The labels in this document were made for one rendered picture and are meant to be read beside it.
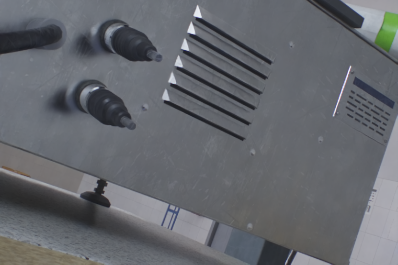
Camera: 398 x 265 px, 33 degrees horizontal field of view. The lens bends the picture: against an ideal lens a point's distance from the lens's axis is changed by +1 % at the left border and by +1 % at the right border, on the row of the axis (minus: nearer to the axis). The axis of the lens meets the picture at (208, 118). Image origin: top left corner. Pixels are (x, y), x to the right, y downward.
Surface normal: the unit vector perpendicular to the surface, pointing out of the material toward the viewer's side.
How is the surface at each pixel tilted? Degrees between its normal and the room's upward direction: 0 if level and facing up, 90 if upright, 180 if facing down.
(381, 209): 90
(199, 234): 90
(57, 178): 90
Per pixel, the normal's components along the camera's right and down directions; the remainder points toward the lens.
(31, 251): 0.59, 0.11
